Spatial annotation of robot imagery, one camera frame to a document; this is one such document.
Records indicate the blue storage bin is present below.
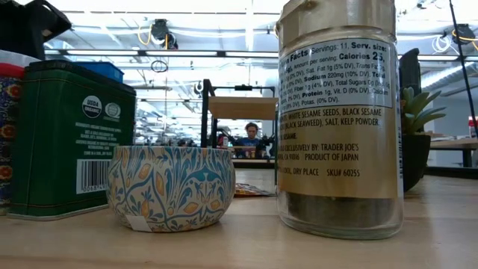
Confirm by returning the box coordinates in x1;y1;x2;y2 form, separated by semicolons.
73;61;125;84

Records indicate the red-lid patterned tin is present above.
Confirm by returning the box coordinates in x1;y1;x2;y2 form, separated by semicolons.
0;49;40;217

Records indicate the thin black rod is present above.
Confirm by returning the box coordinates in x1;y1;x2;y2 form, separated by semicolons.
447;0;478;129

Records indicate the green tin black lid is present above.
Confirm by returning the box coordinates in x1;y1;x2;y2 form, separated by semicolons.
7;59;137;222

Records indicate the succulent plant black pot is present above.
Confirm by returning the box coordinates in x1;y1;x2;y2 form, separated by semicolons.
399;85;447;194

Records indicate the black hanging cable reel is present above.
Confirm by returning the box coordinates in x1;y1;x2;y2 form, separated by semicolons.
450;23;477;46
150;18;179;50

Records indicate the person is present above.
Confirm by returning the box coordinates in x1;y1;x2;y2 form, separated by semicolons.
234;122;267;160

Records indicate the patterned candle tin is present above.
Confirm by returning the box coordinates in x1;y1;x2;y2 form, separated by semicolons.
106;145;237;234

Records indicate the gold-lid sesame jar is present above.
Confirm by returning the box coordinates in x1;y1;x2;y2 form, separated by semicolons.
275;0;405;241

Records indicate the wooden table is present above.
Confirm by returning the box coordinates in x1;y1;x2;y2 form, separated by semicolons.
425;137;478;169

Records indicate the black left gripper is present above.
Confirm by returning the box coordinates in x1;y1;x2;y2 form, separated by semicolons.
0;0;72;61

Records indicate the black hanging cable loop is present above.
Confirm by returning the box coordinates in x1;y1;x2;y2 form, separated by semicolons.
150;58;170;74

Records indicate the orange taco seasoning packet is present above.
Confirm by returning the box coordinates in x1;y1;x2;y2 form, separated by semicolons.
234;182;278;198

